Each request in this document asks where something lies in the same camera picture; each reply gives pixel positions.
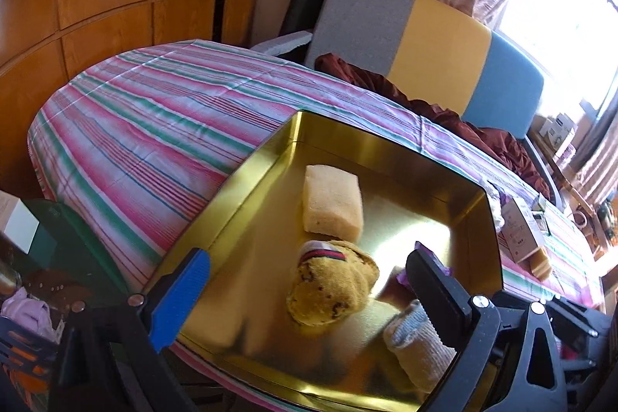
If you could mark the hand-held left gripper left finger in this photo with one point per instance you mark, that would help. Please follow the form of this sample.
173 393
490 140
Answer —
179 296

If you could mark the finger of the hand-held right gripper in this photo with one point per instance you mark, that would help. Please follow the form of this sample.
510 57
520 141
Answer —
577 315
577 363

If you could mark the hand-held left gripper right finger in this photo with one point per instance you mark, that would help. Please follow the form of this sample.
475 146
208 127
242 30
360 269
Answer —
434 291

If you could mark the purple snack packet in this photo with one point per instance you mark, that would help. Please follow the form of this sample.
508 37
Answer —
400 279

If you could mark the white sock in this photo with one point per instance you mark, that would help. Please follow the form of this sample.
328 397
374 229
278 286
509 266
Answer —
420 349

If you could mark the pale yellow sponge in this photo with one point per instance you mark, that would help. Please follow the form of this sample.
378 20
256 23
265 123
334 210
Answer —
540 265
330 204

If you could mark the white carton box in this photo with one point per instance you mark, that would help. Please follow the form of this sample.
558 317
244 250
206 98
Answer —
521 233

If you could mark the yellow spotted sock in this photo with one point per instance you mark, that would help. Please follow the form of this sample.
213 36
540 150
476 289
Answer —
328 291

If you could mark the clear plastic packet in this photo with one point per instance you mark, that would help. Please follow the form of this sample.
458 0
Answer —
495 202

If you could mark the golden tin tray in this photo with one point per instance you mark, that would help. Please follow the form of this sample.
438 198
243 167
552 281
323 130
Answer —
386 180

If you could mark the small white box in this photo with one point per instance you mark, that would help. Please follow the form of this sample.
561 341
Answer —
540 216

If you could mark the green glass table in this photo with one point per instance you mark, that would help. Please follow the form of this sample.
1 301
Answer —
72 238

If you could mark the light purple cloth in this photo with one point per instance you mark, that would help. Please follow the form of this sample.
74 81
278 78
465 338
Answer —
24 310

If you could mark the blue basket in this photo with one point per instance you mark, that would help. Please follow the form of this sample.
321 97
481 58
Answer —
24 354

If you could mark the striped tablecloth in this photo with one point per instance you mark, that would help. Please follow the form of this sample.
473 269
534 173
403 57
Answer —
145 127

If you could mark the dark red cloth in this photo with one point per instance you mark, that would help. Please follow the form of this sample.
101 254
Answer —
434 112

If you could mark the white printed box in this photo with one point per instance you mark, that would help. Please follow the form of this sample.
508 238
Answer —
557 132

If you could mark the grey yellow blue chair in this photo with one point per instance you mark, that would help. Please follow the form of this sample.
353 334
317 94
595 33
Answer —
444 50

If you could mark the window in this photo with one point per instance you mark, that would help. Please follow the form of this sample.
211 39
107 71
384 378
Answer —
555 6

